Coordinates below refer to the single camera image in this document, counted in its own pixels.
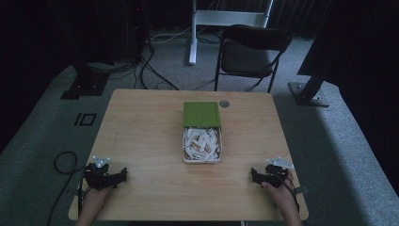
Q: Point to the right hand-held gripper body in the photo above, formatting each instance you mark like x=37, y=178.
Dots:
x=276, y=175

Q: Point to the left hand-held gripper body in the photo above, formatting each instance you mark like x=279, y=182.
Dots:
x=98, y=177

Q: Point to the person's left hand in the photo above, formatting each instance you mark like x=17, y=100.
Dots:
x=94, y=199

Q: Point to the person's right hand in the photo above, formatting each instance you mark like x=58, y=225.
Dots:
x=282, y=197

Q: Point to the pile of white packets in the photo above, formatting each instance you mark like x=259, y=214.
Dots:
x=202, y=144

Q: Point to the white box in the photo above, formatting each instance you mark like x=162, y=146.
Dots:
x=185, y=158

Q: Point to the grey round table grommet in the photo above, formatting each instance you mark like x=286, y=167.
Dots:
x=224, y=103

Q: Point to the green box lid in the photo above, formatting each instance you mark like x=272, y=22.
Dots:
x=201, y=114

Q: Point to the black folding chair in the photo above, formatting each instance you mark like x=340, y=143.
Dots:
x=247, y=58

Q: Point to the white metal stand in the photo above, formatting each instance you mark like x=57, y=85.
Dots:
x=196, y=31

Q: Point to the small grey metal bracket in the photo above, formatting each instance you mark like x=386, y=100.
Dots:
x=301, y=189

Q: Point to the black stand with base plate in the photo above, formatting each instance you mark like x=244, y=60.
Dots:
x=309, y=92
x=86, y=83

